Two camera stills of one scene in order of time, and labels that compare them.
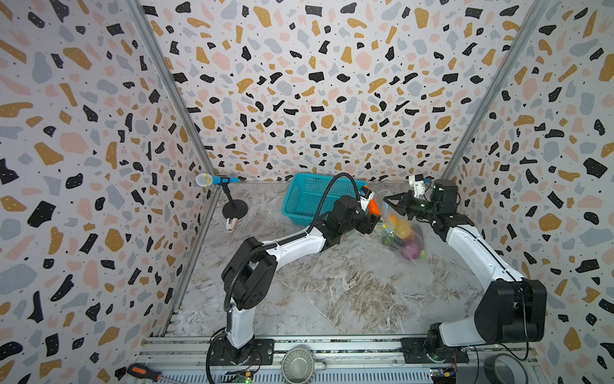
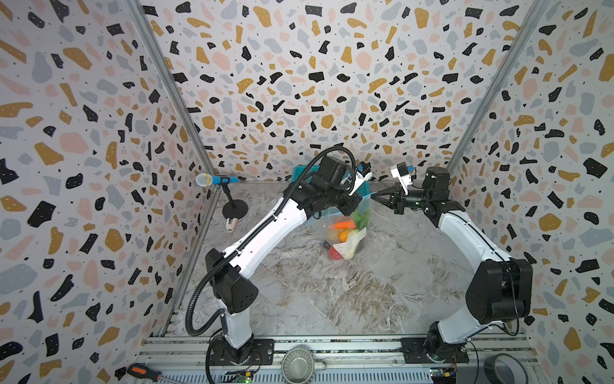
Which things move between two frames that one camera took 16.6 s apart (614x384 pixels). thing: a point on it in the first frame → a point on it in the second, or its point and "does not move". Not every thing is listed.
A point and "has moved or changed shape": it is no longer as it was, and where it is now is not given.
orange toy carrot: [372, 208] has moved or changed shape
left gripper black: [367, 225] → [353, 200]
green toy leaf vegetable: [388, 239] has moved or changed shape
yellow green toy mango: [403, 228] has moved or changed shape
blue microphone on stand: [233, 209] does not move
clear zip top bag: [397, 230] → [343, 235]
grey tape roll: [518, 370] does not move
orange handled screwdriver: [141, 370] does not move
